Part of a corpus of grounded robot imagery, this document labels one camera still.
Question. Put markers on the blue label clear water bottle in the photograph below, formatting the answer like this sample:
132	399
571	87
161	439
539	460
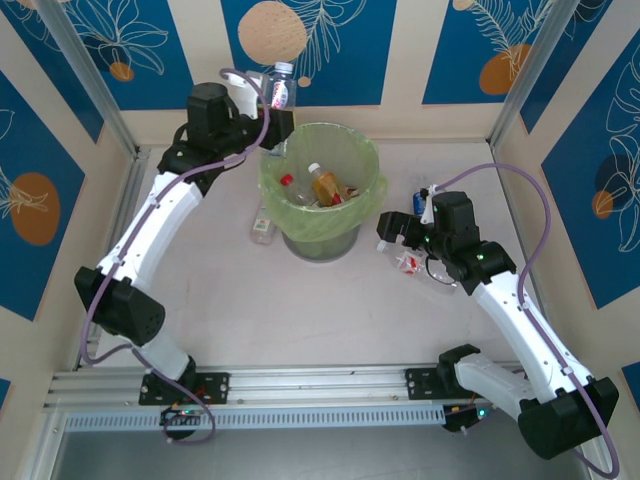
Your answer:
417	202

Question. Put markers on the pink label blue cap bottle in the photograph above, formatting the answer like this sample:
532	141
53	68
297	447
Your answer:
280	92

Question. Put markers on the gold red label tea bottle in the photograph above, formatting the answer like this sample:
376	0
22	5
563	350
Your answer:
327	187

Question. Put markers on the green white label clear bottle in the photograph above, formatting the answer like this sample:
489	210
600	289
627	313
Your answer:
262	227

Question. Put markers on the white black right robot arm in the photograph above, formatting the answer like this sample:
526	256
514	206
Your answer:
525	320

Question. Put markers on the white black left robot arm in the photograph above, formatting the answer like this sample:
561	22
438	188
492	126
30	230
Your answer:
150	225

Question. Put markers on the grey round waste bin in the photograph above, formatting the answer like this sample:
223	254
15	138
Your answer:
320	250

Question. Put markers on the green plastic bin liner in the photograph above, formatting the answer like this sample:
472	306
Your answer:
285	215

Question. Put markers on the aluminium table edge profile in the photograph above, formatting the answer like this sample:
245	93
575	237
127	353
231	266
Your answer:
511	200
124	210

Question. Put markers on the black right electronics board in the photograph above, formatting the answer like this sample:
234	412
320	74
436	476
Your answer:
465	417

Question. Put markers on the black electronics board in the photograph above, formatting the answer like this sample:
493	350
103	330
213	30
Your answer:
465	417
180	414

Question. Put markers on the black left electronics board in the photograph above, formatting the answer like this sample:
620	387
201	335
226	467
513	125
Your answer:
180	414

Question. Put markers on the aluminium frame post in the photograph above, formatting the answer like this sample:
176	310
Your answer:
90	80
530	70

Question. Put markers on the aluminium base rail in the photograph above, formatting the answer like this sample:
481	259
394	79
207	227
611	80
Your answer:
320	382

